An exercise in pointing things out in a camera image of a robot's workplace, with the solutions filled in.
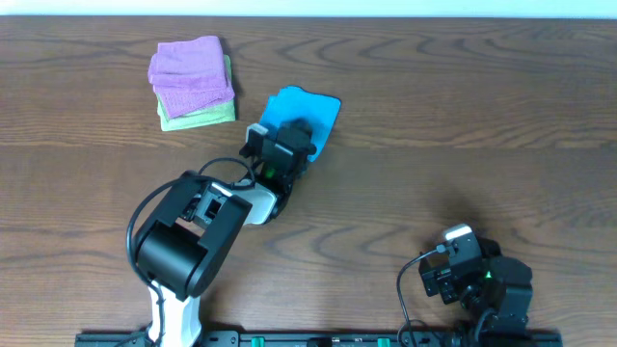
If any blue microfiber cloth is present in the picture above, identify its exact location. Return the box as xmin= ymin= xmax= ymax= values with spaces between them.
xmin=259 ymin=86 xmax=341 ymax=162

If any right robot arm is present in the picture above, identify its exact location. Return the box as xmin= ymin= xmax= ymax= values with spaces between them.
xmin=419 ymin=256 xmax=536 ymax=347

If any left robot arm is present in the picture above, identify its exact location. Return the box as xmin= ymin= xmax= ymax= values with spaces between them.
xmin=125 ymin=120 xmax=317 ymax=346

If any folded green cloth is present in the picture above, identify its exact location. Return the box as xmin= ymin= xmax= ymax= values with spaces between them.
xmin=156 ymin=54 xmax=237 ymax=133

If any folded purple cloth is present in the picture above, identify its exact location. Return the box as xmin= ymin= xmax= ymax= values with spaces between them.
xmin=148 ymin=36 xmax=235 ymax=119

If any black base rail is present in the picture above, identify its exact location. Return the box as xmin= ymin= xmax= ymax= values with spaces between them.
xmin=74 ymin=331 xmax=563 ymax=347

